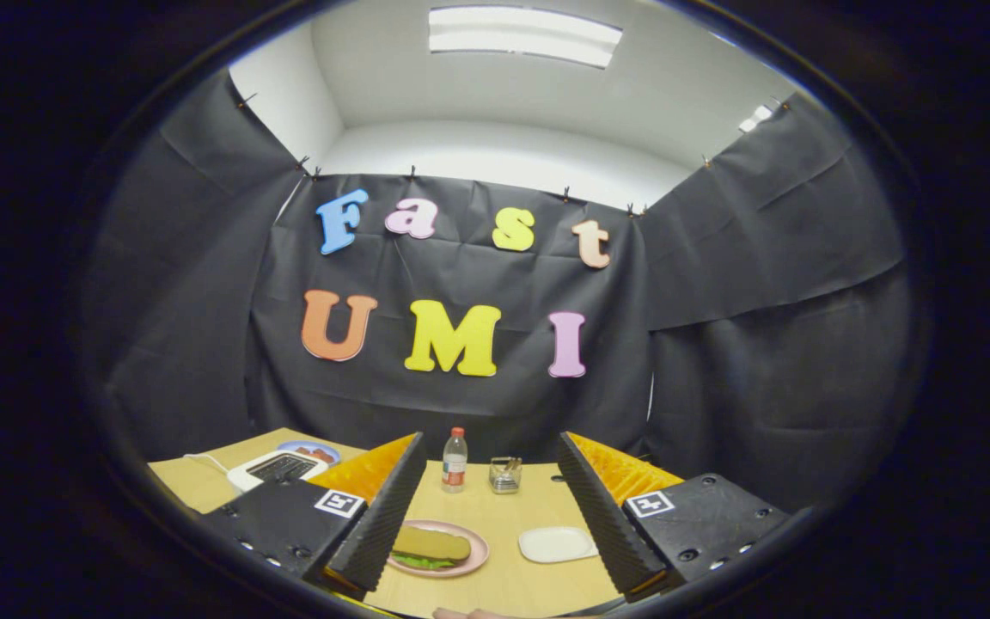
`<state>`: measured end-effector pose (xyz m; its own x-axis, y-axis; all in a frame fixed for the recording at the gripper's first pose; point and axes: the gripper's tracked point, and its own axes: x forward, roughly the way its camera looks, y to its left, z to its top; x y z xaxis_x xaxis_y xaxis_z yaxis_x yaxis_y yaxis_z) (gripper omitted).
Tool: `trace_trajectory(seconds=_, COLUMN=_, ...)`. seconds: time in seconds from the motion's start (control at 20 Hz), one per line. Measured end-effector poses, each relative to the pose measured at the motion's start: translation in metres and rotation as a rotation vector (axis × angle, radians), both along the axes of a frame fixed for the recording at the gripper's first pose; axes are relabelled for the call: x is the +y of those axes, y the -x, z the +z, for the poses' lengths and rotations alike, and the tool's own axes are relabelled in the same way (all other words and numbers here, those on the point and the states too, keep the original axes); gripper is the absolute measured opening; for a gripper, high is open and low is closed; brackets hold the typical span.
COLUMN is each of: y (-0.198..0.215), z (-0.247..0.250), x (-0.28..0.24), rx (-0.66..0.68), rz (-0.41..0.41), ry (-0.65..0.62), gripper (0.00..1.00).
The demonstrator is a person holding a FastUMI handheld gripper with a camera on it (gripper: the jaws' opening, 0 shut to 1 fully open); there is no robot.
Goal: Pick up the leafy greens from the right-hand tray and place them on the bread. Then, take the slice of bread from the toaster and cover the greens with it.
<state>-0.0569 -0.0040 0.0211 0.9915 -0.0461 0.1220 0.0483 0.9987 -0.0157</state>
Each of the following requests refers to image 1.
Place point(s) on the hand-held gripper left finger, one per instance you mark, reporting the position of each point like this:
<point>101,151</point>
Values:
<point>375,524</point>

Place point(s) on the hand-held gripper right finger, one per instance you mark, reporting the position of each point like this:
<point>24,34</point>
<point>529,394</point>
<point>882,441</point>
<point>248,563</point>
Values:
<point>607,524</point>

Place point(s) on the green lettuce leaf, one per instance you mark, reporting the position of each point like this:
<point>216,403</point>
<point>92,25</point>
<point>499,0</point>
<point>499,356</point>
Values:
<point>422,562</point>

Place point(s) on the plain brown bread slice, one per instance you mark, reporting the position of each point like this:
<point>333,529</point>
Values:
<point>432,543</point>

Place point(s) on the small white square plate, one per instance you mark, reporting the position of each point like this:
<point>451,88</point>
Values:
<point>557,545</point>

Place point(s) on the brown meat patties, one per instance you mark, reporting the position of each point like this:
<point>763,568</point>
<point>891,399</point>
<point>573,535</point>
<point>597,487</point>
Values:
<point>316,452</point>

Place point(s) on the clear red-capped water bottle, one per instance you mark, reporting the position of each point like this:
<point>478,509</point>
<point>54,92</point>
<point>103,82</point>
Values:
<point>455,468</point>

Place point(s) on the pink round plate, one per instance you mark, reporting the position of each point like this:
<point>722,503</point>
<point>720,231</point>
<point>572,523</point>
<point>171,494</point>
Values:
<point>478,550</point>

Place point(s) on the metal mesh utensil holder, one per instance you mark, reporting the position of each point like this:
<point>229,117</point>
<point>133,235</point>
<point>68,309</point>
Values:
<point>505,480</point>

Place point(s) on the blue round plate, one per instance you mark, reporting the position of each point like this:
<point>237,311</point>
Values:
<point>289,447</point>

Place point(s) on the white toaster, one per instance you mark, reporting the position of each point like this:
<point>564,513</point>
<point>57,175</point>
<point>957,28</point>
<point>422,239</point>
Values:
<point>241,473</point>

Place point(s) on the small ceiling light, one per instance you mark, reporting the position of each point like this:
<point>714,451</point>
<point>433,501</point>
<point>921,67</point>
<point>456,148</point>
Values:
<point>755,118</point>

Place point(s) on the large ceiling light panel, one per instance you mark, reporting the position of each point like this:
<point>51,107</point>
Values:
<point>525,34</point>

